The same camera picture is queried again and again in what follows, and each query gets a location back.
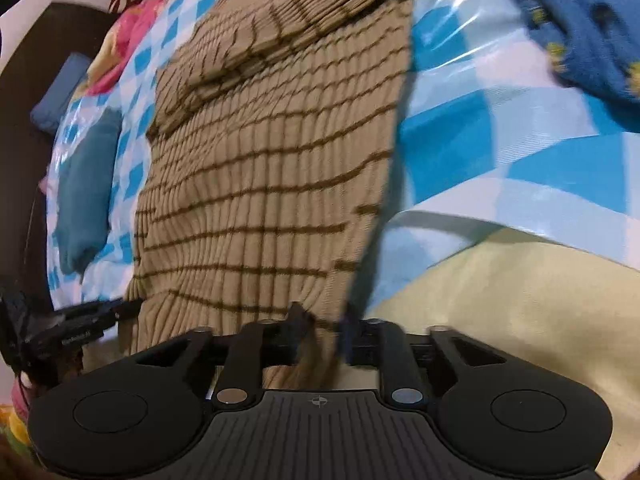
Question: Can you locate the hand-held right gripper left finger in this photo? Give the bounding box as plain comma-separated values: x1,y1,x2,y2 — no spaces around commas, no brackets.
134,302,321,409

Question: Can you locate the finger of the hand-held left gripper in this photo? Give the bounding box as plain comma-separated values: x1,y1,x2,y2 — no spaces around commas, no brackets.
50,298,144,324

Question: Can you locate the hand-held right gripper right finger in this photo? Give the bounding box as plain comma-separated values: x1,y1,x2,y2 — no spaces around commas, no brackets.
342,317,509,409

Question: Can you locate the tan striped knit sweater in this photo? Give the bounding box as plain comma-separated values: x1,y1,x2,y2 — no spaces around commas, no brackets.
125,0,416,391

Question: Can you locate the teal folded cloth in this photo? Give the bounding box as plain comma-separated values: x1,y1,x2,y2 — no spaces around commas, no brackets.
52,110,124,276

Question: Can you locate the pale yellow bedsheet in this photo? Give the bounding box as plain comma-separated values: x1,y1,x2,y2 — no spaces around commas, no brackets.
82,227,640,480

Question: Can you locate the blue pillow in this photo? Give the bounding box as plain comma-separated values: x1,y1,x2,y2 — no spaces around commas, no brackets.
30,52,94,134

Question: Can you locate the blue white checkered plastic sheet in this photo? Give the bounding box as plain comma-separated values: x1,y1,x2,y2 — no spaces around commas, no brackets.
47,0,640,321

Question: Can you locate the dark wooden headboard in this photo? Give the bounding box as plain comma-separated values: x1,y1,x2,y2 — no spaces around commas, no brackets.
0,2,117,311

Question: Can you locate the pink floral quilt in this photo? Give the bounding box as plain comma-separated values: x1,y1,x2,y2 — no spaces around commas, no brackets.
82,0,171,97

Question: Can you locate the blue knit garment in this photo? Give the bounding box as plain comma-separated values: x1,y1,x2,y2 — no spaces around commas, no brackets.
482,0,640,107

